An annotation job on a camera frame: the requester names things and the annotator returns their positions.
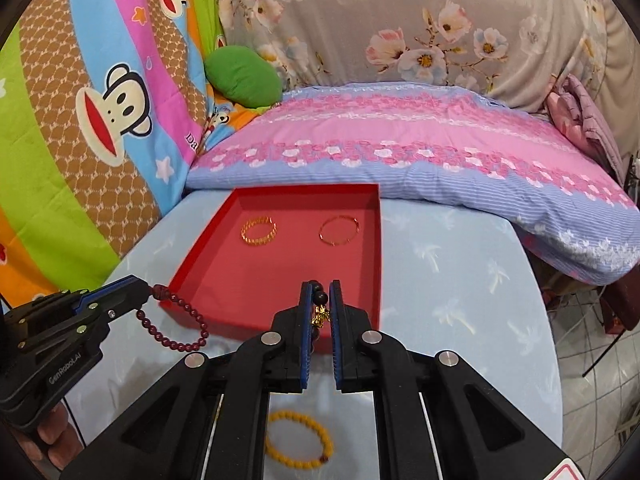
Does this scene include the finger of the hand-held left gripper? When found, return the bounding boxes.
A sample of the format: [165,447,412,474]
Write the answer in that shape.
[15,291,151,357]
[2,275,152,325]

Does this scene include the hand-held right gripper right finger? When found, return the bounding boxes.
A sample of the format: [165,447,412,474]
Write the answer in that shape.
[330,280,573,480]

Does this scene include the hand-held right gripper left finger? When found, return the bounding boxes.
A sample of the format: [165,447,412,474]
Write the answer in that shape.
[60,281,314,480]

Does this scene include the dark red bead bracelet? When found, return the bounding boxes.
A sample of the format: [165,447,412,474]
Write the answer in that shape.
[135,284,210,356]

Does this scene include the black bead bracelet gold charms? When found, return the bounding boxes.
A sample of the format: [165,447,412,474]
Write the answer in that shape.
[310,282,332,343]

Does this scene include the red jewelry box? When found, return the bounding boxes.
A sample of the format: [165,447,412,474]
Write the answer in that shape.
[159,183,385,356]

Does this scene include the yellow bead bracelet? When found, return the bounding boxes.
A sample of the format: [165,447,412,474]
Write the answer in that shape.
[264,410,331,471]

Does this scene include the person's left hand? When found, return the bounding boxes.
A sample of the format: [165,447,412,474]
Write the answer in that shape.
[15,402,85,471]

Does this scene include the thin gold bangle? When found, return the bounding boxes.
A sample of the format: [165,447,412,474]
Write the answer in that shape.
[319,215,361,247]

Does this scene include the light blue palm print tablecloth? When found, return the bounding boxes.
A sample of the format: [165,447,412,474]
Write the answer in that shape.
[65,187,563,480]

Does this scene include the monkey print blanket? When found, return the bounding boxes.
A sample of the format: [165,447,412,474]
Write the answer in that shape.
[0,0,261,306]

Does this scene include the pink and blue floral pillow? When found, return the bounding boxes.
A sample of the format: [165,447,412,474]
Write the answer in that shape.
[185,82,640,286]

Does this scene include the green pillow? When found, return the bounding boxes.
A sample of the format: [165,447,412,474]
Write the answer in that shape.
[204,45,283,109]

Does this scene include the dark red stool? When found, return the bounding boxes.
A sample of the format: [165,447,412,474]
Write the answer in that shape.
[600,275,640,333]

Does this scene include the pink quilted cloth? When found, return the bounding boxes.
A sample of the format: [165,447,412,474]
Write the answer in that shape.
[545,74,626,186]

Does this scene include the grey floral sheet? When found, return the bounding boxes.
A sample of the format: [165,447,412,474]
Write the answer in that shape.
[217,0,640,161]

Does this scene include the woven gold bracelet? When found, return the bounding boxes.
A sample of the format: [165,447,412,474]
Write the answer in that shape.
[241,216,277,247]

